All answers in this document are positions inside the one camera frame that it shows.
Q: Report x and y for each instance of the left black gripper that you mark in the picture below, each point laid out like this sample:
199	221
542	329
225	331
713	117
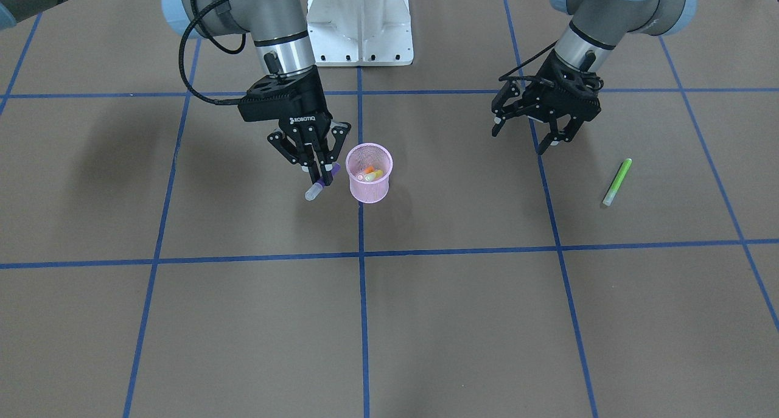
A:
551	109

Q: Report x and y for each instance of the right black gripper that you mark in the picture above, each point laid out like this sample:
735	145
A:
306	124

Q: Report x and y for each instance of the purple marker pen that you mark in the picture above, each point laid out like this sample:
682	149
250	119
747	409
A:
316	188

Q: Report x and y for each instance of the green marker pen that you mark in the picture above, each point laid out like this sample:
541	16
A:
616	183

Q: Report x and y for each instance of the yellow marker pen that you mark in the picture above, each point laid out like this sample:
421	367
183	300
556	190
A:
372	176

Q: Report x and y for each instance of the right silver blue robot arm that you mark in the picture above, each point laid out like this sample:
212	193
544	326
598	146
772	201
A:
276	28

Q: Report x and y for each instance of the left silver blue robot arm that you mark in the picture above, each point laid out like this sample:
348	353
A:
598	26

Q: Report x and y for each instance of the pink mesh pen holder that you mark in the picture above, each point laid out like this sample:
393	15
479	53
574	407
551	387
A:
359	158

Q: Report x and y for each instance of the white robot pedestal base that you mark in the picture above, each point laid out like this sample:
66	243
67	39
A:
356	33

